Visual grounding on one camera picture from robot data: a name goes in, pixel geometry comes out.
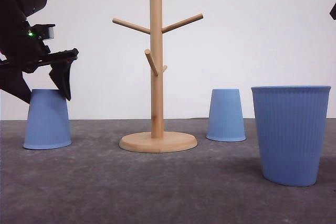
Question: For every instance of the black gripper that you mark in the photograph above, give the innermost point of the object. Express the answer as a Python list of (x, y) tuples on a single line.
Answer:
[(26, 52)]

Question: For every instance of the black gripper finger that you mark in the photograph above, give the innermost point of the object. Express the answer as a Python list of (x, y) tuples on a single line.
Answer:
[(333, 12)]

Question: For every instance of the blue cup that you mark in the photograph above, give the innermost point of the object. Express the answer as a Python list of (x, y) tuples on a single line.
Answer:
[(225, 116), (48, 124)]

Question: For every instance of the large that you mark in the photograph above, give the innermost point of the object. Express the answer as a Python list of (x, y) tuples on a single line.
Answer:
[(291, 124)]

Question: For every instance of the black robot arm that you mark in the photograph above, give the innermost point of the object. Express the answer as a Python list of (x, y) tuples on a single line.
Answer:
[(13, 20)]

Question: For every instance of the wooden mug tree stand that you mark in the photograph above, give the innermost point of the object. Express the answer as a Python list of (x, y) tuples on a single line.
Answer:
[(157, 141)]

